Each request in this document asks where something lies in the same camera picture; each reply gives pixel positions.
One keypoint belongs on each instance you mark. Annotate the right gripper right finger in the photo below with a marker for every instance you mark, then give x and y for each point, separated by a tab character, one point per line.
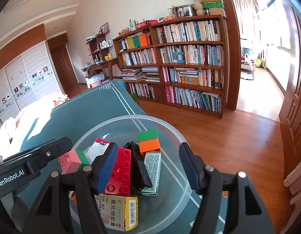
246	212

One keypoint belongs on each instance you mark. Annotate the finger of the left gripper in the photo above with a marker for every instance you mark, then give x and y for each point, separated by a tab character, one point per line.
23	167

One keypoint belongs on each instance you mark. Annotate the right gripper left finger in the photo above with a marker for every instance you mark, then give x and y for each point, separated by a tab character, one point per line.
50	212

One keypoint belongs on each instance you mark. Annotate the green orange toy brick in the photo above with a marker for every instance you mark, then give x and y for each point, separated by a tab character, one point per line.
148	141

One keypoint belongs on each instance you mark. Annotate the red long toy brick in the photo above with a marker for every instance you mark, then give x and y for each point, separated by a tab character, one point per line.
119	182

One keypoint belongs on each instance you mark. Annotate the light blue patterned box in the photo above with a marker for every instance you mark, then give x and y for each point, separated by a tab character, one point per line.
152	163

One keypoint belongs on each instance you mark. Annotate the brown wooden door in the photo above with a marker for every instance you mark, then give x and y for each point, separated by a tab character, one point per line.
62	62

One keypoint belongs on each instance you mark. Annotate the clear plastic bowl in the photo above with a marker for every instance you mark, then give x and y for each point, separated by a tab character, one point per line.
147	191

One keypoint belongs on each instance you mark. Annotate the wooden bookshelf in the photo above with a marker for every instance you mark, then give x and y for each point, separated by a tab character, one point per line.
180	63

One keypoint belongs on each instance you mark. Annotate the black comb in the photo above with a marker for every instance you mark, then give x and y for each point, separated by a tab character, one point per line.
139	178

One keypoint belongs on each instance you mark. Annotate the orange yellow toy brick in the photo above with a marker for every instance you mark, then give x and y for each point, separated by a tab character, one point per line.
72	196

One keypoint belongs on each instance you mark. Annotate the teal table mat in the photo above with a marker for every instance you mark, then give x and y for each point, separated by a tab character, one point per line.
109	112

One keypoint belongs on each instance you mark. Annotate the yellow medicine box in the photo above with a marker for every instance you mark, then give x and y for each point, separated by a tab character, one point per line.
117	212

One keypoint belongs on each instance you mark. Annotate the wooden desk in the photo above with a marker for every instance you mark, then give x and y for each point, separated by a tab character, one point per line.
98	72

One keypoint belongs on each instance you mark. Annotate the white bedding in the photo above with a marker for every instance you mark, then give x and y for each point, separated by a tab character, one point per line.
9	131

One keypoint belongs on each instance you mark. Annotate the small wooden shelf unit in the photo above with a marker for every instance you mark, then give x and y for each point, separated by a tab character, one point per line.
99	46

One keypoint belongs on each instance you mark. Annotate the green pink toy brick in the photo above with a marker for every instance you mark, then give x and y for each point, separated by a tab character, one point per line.
72	161

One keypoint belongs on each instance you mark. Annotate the white sliding wardrobe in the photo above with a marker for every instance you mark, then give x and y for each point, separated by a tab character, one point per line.
27	72

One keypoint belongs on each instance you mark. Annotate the white red carton box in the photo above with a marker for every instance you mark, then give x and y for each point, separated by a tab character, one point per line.
98	148

